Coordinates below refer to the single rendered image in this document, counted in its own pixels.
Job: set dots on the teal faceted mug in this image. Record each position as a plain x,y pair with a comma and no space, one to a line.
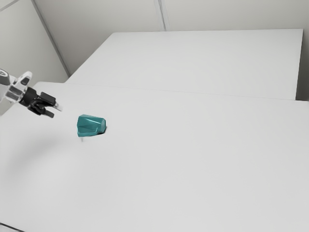
91,126

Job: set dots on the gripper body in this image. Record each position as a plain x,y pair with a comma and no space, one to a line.
28,97

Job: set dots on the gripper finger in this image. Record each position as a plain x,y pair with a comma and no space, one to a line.
40,108
49,99

